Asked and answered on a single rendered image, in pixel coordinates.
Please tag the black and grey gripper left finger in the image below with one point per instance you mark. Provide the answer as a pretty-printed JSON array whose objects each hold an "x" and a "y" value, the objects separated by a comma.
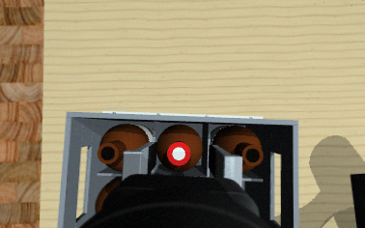
[{"x": 139, "y": 161}]

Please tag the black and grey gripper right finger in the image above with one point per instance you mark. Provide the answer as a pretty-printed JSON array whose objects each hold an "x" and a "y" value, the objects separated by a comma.
[{"x": 224, "y": 165}]

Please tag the grey bottle crate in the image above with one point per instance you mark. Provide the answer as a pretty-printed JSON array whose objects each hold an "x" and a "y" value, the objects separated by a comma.
[{"x": 276, "y": 137}]

